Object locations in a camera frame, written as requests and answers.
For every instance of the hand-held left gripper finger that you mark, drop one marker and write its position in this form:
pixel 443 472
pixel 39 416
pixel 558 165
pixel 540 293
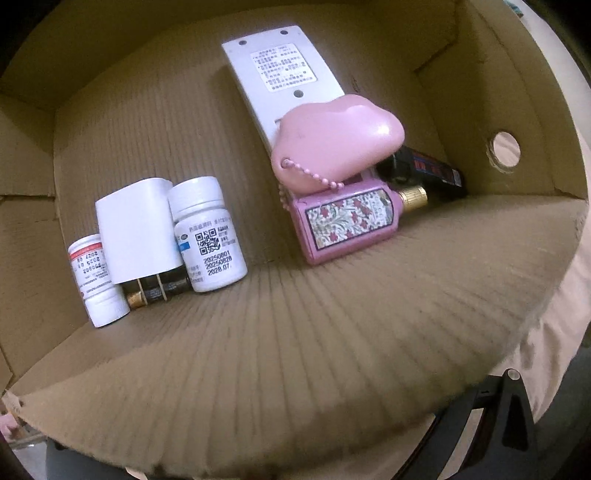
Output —
pixel 512 397

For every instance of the brown cardboard box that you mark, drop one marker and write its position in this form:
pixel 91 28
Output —
pixel 277 346

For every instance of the pink floral perfume bottle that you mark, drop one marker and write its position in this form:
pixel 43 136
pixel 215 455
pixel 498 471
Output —
pixel 346 221

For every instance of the black and gold battery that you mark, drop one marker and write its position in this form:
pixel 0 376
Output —
pixel 174 282
pixel 138 299

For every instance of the white plastic case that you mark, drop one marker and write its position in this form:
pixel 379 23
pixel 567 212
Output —
pixel 134 226

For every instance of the small white red-label bottle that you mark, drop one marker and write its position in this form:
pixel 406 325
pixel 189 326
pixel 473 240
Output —
pixel 94 277

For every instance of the beige blanket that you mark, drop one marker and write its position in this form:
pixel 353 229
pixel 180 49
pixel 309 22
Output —
pixel 577 323

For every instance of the large white pill bottle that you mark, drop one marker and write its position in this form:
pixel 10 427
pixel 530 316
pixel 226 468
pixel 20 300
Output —
pixel 207 240

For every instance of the white remote control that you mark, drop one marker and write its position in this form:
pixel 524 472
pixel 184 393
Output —
pixel 258 92

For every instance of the person's grey clothing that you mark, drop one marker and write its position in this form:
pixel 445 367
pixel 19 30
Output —
pixel 92 466

